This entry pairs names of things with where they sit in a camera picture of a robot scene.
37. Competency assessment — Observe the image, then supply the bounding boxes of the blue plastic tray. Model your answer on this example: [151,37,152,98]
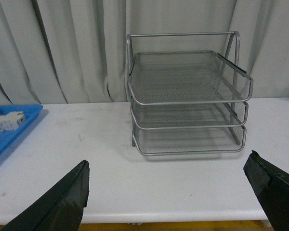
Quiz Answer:
[0,104,43,155]

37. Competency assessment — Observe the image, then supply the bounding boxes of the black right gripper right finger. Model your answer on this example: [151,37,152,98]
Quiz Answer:
[243,151,289,231]

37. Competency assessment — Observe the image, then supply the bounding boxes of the silver rack frame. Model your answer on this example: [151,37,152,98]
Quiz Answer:
[126,35,252,156]

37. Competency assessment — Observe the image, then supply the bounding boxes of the silver mesh bottom tray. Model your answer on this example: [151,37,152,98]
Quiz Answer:
[132,126,247,156]

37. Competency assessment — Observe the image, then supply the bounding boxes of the white curtain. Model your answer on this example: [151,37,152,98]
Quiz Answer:
[0,0,289,104]

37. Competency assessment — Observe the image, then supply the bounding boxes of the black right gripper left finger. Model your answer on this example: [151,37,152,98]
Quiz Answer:
[2,160,90,231]

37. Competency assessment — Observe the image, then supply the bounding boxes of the silver mesh top tray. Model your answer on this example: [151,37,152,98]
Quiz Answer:
[128,51,253,105]

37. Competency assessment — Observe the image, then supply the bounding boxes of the white circuit breaker block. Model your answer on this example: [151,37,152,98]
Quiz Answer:
[0,111,26,132]

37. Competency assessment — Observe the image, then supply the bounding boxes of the silver mesh tray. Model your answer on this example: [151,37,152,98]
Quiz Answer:
[132,126,247,156]
[131,102,249,130]
[128,51,253,105]

